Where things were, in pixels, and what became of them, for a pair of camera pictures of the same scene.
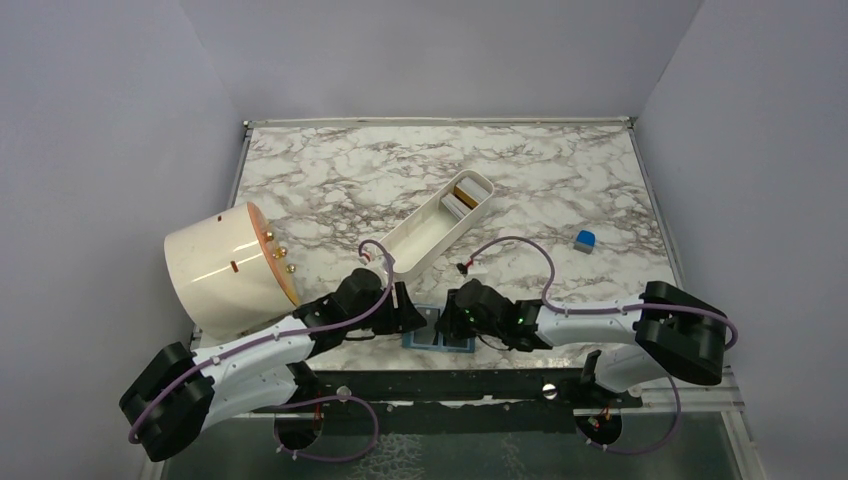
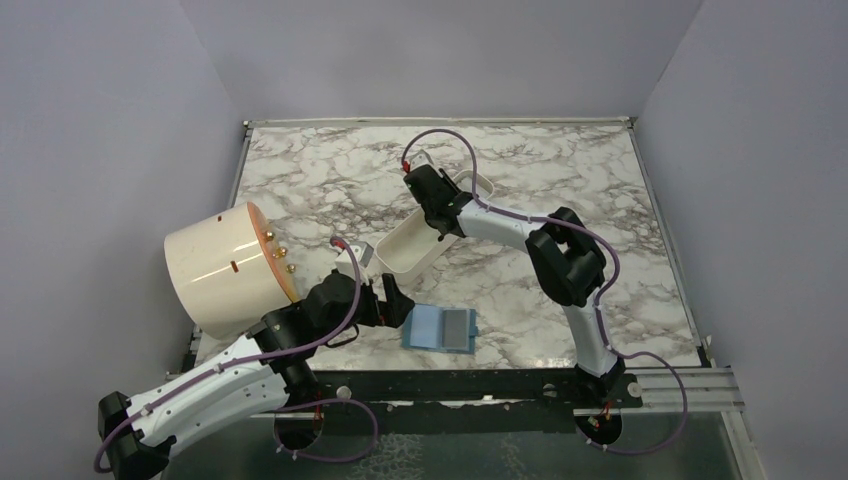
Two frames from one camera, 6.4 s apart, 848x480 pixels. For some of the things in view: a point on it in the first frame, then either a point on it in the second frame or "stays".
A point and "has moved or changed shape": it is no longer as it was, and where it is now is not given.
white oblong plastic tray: (426, 234) stays
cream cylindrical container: (228, 274) stays
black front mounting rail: (447, 400) stays
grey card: (425, 334) has moved or changed shape
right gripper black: (449, 322) -> (446, 181)
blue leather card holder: (428, 338) stays
